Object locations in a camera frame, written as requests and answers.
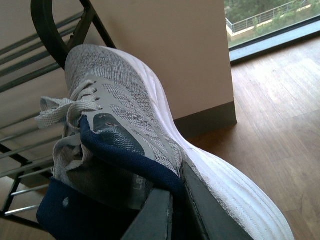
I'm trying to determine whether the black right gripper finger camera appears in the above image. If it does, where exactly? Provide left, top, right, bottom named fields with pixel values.
left=180, top=161, right=250, bottom=240

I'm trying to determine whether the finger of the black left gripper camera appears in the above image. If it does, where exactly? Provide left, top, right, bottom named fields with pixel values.
left=122, top=188, right=173, bottom=240

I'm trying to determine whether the grey knit sneaker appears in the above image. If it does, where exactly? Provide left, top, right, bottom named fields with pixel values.
left=36, top=44, right=294, bottom=240

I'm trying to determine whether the black metal shoe rack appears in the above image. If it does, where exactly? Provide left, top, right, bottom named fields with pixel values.
left=0, top=0, right=114, bottom=233

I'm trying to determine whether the dark window frame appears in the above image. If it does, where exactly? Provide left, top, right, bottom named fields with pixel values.
left=229, top=16, right=320, bottom=67

